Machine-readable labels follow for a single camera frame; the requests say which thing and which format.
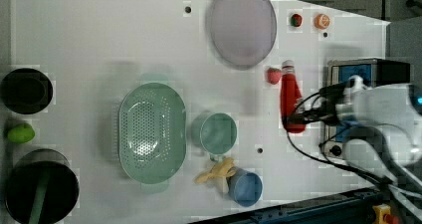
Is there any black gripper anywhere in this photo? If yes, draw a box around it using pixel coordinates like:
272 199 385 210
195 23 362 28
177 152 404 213
284 108 338 125

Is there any red ketchup bottle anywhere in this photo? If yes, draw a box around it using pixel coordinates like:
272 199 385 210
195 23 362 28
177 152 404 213
280 60 306 133

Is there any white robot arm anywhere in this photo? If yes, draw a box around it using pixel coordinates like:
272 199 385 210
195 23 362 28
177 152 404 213
281 76 421 193

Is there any green perforated strainer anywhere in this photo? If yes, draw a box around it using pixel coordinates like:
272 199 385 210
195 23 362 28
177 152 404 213
118 74 187 194

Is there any toy strawberry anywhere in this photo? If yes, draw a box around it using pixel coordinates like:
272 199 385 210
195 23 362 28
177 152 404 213
266 68 282 85

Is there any red toy apple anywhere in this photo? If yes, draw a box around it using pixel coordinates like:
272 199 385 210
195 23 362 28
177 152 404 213
291 13 303 27

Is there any blue bowl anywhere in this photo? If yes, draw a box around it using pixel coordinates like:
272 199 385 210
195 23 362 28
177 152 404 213
227 167 263 207

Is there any yellow emergency stop button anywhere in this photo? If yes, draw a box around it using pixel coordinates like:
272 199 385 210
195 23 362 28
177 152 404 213
372 204 400 224

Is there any green metal cup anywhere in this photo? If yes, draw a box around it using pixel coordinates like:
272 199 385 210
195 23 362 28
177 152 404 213
191 112 237 161

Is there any peeled toy banana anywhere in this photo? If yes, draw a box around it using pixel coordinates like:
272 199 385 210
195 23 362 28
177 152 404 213
194 157 236 194

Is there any grey round plate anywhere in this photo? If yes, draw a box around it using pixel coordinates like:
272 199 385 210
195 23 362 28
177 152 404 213
207 0 277 70

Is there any black cylinder container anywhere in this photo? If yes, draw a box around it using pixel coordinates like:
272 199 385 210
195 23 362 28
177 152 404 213
1 68 54 114

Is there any green toy pear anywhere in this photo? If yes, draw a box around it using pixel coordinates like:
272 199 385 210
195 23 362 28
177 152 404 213
7 123 35 144

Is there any green spatula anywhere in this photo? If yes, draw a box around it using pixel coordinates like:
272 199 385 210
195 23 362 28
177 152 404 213
29 171 50 224

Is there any black utensil holder cup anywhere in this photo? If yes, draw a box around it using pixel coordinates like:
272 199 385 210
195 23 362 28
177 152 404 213
5 148 80 224

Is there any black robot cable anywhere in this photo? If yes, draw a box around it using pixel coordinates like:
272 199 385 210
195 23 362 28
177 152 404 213
286 91 422 202

